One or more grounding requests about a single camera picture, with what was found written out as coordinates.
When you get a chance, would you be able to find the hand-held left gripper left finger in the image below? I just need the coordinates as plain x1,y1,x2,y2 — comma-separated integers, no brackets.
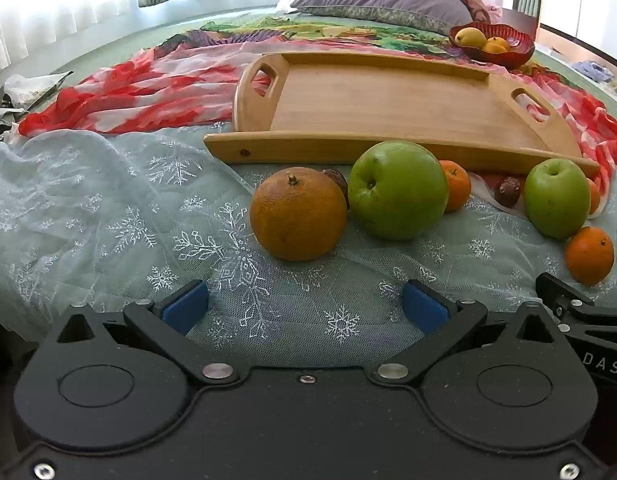
57,280,239,387

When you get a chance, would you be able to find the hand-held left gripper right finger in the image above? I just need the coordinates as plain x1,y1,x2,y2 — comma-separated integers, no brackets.
371,280,561,386

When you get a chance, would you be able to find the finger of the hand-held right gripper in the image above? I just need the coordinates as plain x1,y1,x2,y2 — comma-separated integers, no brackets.
536,272,597,318

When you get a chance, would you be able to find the small tangerine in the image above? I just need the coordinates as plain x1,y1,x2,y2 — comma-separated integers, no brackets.
565,226,616,286
586,177,602,216
439,160,473,212

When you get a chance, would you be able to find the small green apple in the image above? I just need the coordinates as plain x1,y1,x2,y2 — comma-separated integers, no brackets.
525,158,592,240

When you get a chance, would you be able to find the red date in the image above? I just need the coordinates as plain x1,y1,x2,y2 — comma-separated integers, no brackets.
493,176,525,208
323,168,350,208

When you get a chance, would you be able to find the large green apple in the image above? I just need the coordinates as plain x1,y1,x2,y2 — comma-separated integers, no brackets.
347,141,449,241

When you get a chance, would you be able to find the large brownish orange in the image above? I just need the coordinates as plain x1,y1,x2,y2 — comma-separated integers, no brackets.
249,166,349,262

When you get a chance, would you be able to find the wooden tray with handles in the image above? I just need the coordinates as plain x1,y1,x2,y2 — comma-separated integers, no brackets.
203,51,602,177

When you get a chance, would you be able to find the white snowflake tulle cloth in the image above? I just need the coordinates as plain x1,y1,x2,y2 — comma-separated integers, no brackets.
0,125,617,356

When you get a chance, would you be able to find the light blue cloth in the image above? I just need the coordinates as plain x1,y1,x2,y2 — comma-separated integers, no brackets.
571,60,615,84

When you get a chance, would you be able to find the colourful red scarf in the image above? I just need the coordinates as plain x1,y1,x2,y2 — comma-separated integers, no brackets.
18,15,617,171

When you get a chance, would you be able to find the red scalloped bowl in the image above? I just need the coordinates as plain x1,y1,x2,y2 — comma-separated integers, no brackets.
449,22,536,68

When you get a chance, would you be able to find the crumpled white cloth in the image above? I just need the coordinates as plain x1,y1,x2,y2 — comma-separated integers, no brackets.
0,71,74,111

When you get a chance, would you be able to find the yellow mango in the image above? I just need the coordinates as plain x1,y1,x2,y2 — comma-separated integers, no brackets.
453,28,488,50

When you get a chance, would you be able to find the green quilted bedspread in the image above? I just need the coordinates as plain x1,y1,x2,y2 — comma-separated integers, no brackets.
0,2,617,111

